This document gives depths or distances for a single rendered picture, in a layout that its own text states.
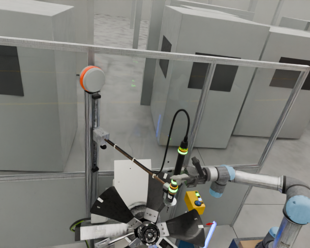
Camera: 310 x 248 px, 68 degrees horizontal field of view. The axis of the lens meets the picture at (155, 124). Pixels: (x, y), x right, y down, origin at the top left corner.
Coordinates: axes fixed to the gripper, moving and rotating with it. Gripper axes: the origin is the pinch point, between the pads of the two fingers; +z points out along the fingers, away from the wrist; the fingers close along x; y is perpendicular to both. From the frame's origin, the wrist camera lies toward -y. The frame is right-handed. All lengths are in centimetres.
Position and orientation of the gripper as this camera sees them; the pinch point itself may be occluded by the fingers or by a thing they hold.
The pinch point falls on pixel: (171, 173)
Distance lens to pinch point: 117.3
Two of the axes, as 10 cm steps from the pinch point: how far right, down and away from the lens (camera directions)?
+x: -2.3, -5.2, 8.3
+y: -1.4, 8.6, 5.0
